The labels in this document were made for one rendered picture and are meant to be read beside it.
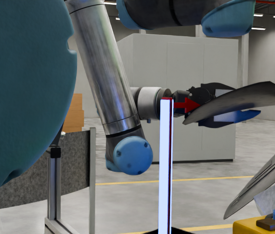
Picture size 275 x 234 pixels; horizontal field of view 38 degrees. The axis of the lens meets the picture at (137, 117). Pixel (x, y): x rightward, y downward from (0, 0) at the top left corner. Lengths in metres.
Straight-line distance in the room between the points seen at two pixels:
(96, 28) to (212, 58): 6.66
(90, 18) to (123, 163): 0.28
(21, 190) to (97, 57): 1.77
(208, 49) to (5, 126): 7.21
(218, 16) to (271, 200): 0.37
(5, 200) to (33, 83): 2.24
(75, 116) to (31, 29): 8.58
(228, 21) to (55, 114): 0.42
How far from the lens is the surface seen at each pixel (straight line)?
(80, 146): 2.74
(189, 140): 7.23
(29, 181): 2.48
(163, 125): 0.61
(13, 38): 0.19
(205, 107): 0.70
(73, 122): 8.77
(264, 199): 0.80
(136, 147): 0.76
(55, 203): 1.13
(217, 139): 7.47
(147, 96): 0.87
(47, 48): 0.20
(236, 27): 0.59
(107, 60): 0.76
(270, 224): 0.40
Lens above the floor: 1.19
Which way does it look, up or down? 3 degrees down
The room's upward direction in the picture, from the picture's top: 1 degrees clockwise
